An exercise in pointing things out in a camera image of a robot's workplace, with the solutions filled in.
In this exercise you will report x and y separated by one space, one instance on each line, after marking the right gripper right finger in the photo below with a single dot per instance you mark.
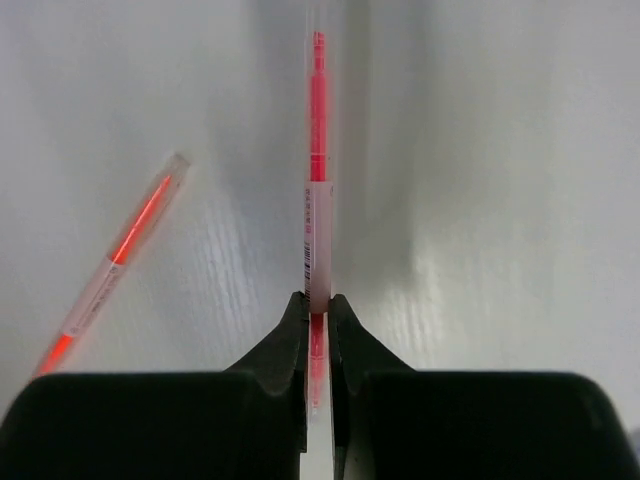
391 421

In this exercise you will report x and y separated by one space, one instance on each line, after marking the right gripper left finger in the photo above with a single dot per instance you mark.
245 422

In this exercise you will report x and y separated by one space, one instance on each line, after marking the orange clear pen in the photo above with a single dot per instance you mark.
135 231

